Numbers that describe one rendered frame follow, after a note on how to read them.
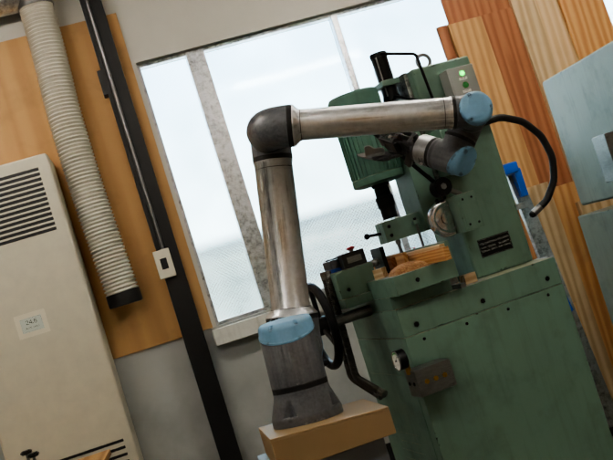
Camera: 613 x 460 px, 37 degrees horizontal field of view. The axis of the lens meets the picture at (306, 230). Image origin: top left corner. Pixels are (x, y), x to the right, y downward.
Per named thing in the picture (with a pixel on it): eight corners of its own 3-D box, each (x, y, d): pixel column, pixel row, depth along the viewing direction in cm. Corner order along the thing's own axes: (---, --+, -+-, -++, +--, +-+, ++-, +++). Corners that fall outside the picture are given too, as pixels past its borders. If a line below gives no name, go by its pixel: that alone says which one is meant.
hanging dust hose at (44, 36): (106, 310, 422) (17, 17, 427) (143, 299, 425) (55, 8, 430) (104, 310, 405) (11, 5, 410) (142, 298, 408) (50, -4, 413)
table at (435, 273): (312, 313, 331) (307, 297, 332) (388, 287, 340) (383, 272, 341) (369, 306, 273) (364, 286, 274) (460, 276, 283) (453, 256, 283)
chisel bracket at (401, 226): (381, 249, 310) (373, 224, 310) (418, 237, 314) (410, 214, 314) (389, 246, 303) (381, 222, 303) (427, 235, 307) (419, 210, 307)
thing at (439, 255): (374, 276, 335) (370, 265, 335) (379, 274, 335) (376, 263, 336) (446, 260, 275) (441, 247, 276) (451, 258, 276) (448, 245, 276)
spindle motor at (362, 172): (347, 194, 315) (319, 108, 316) (393, 181, 320) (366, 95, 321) (364, 186, 298) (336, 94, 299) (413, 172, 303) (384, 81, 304)
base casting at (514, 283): (357, 339, 324) (348, 314, 324) (497, 290, 341) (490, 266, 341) (405, 338, 281) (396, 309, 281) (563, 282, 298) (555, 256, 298)
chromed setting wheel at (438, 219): (432, 242, 300) (420, 205, 300) (465, 232, 303) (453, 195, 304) (436, 241, 297) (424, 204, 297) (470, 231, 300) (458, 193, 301)
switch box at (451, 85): (452, 120, 307) (438, 74, 307) (478, 113, 310) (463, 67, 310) (461, 116, 301) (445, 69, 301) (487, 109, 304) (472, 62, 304)
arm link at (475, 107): (240, 104, 249) (493, 83, 246) (245, 113, 262) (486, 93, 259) (243, 147, 249) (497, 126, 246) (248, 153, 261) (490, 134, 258)
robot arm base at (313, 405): (353, 411, 239) (344, 372, 240) (285, 431, 233) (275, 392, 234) (329, 408, 257) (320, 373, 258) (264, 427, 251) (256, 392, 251)
